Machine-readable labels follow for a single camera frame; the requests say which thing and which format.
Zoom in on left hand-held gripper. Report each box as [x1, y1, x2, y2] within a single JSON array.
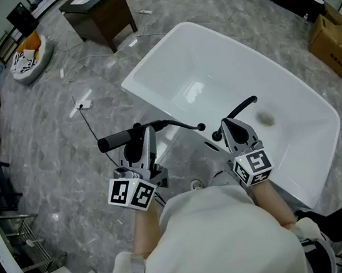
[[98, 123, 173, 217]]

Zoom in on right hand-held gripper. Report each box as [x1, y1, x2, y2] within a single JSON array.
[[219, 112, 277, 189]]

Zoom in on person's left forearm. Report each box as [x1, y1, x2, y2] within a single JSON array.
[[127, 202, 165, 261]]

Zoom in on person's right forearm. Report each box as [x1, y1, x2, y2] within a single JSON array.
[[251, 177, 299, 235]]

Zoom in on black curved faucet spout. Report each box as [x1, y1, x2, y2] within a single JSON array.
[[207, 95, 264, 143]]

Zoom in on white bathtub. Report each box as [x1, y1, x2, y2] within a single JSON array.
[[113, 2, 342, 233]]

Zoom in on person's grey jeans legs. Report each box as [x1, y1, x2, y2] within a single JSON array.
[[205, 167, 239, 191]]

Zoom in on white sneaker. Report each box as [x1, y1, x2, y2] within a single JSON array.
[[189, 177, 204, 191]]

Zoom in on person's white shirt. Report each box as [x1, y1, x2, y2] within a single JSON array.
[[91, 171, 338, 273]]

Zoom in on brown cardboard box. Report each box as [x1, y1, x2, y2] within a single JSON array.
[[302, 1, 342, 86]]

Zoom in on white round cushion bed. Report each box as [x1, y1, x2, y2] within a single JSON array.
[[4, 28, 58, 88]]

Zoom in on dark brown cabinet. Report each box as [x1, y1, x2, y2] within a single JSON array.
[[57, 0, 142, 61]]

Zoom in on black box speaker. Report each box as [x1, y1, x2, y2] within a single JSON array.
[[4, 0, 42, 40]]

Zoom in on black power cable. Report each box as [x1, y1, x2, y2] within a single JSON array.
[[78, 102, 123, 174]]

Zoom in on metal wire rack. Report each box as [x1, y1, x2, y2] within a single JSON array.
[[0, 207, 70, 273]]

